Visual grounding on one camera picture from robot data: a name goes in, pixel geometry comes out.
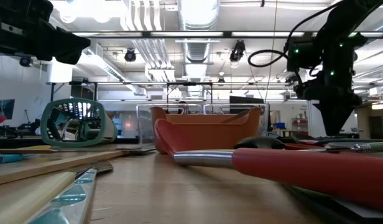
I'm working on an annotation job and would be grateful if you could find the teal box grater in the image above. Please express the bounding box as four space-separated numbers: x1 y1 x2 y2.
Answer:
40 98 118 148

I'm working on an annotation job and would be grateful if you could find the grey spatula wooden handle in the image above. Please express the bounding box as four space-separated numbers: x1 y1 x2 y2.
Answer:
0 146 157 187

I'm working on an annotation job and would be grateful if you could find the orange plastic bin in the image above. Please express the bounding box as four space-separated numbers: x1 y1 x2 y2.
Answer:
150 106 262 154

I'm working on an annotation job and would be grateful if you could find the black monitor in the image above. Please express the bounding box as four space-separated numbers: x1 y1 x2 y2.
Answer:
229 95 264 105

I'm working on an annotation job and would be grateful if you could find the green handle knife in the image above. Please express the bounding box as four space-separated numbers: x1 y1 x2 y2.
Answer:
298 141 383 154

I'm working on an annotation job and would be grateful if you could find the wall screen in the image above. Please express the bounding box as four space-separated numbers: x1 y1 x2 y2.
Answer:
0 99 16 126

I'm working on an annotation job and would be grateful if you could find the black metal rack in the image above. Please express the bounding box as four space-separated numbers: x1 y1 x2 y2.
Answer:
50 81 214 105

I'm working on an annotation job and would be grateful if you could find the silver ceiling air duct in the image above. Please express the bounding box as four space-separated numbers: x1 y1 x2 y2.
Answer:
178 0 221 98

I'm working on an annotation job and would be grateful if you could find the red shelf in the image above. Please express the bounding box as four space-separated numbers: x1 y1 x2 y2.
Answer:
292 116 309 138

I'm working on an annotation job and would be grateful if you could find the grey spoon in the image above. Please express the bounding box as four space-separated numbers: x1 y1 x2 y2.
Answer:
328 141 382 147

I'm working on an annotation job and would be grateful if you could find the white pillar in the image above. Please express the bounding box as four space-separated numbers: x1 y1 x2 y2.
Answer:
307 100 320 138

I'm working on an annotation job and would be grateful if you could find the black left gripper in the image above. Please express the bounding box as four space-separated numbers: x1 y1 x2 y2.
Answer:
0 0 91 65

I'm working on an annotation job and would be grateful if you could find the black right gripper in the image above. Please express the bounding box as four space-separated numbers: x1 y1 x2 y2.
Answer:
295 70 364 137

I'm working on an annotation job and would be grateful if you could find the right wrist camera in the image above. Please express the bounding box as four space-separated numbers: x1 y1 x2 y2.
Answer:
287 39 323 72

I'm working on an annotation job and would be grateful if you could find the black ceiling spotlight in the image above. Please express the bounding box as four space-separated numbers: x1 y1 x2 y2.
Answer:
19 55 34 68
229 39 247 63
124 48 137 63

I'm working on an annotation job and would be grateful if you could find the cream handle knife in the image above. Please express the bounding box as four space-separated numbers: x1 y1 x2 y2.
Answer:
0 160 114 224

